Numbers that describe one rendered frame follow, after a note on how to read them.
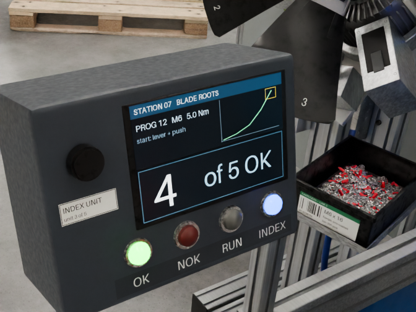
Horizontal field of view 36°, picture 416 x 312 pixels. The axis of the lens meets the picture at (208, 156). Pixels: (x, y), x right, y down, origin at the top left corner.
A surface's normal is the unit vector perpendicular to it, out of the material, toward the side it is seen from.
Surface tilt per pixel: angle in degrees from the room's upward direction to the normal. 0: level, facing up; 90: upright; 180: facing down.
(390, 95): 121
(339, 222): 90
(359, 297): 90
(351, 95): 77
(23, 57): 0
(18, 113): 90
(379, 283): 90
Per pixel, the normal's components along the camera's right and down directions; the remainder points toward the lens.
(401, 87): 0.02, 0.89
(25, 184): -0.83, 0.24
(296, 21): 0.02, -0.10
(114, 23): 0.08, 0.57
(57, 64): 0.07, -0.84
